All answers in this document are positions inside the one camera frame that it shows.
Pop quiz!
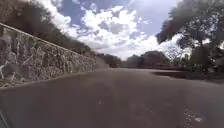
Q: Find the wooded slope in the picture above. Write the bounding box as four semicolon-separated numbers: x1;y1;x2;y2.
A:
0;0;98;58

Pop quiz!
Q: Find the large roadside tree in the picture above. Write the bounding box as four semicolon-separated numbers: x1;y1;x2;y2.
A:
155;0;224;74

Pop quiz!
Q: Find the stone retaining wall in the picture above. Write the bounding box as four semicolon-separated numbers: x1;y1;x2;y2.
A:
0;22;109;88

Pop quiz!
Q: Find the distant row of trees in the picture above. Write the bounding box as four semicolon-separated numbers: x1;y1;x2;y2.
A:
96;50;183;70

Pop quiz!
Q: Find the grey asphalt road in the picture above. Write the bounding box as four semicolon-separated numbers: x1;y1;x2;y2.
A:
0;67;224;128

